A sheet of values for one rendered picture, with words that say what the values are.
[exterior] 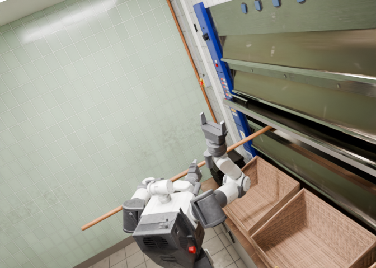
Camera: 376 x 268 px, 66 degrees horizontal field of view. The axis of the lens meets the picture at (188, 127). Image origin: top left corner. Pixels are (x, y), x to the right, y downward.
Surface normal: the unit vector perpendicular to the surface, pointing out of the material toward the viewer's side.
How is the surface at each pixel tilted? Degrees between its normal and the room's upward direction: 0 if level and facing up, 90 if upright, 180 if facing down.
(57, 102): 90
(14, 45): 90
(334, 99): 70
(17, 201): 90
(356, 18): 90
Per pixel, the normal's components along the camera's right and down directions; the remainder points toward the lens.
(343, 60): -0.95, 0.13
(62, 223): 0.29, 0.27
